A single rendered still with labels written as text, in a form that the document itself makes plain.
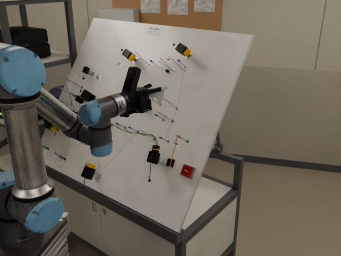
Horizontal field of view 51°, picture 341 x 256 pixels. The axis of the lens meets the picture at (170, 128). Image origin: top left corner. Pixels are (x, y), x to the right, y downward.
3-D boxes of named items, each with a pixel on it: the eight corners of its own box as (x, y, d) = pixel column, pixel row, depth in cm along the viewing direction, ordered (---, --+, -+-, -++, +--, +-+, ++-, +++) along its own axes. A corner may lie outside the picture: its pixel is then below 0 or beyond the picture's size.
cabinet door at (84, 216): (103, 252, 221) (98, 197, 205) (49, 218, 252) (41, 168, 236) (105, 250, 222) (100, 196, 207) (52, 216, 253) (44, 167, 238)
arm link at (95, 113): (78, 126, 118) (75, 101, 115) (104, 116, 126) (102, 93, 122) (93, 132, 113) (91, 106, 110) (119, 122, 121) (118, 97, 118)
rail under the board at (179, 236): (176, 246, 169) (176, 234, 166) (33, 168, 236) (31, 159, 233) (183, 240, 173) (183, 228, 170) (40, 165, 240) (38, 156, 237)
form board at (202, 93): (35, 159, 235) (32, 158, 234) (95, 19, 246) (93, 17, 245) (180, 232, 168) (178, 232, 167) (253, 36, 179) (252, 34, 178)
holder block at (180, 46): (180, 45, 199) (172, 37, 191) (194, 54, 192) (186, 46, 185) (175, 52, 199) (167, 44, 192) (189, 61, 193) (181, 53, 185)
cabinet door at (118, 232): (173, 298, 189) (174, 238, 174) (102, 253, 220) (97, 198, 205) (176, 295, 191) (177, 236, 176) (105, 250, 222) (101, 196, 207)
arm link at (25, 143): (42, 206, 119) (14, 38, 98) (70, 225, 110) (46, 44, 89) (7, 224, 111) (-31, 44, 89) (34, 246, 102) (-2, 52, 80)
